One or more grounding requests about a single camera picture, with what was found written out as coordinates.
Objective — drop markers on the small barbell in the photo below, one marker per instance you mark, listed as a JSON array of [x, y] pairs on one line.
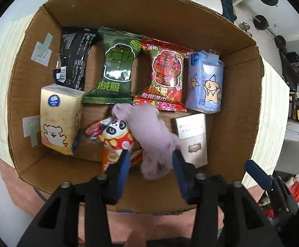
[[261, 22]]

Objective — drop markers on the red plastic bag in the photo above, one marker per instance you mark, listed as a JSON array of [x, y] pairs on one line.
[[297, 191]]

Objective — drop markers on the small white box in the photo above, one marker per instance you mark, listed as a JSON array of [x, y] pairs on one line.
[[193, 133]]

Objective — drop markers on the blue tissue pack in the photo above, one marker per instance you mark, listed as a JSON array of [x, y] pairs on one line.
[[206, 87]]

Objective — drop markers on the cardboard box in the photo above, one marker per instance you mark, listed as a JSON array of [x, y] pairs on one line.
[[164, 18]]

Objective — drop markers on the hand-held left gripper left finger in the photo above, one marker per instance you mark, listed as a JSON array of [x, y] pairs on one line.
[[119, 177]]

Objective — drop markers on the black bag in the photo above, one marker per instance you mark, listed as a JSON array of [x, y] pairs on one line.
[[293, 57]]

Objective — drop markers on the purple sock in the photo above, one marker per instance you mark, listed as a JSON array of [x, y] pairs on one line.
[[149, 133]]

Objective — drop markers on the white plush goose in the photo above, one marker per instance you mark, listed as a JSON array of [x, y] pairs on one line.
[[288, 182]]

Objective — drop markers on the black wipes packet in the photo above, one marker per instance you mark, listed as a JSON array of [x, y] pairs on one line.
[[75, 56]]

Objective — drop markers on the grey folding chair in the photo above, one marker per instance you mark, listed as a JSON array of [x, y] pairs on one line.
[[293, 157]]

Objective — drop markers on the red wipes packet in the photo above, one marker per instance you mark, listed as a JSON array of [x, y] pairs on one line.
[[164, 72]]

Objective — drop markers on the green wipes packet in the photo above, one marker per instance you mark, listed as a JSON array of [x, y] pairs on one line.
[[118, 64]]

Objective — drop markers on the panda print snack packet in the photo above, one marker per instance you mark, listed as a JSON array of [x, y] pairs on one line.
[[116, 136]]

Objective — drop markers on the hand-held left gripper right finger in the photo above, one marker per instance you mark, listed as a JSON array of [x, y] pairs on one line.
[[181, 178]]

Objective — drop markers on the chrome dumbbell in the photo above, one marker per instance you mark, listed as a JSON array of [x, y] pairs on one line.
[[245, 28]]

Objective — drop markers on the yellow tissue pack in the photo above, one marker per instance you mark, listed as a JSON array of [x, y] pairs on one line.
[[59, 118]]

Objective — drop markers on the pink blanket with cat print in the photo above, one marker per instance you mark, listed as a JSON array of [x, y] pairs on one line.
[[18, 193]]

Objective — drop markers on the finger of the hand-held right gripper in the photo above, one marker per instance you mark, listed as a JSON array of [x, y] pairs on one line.
[[257, 175]]

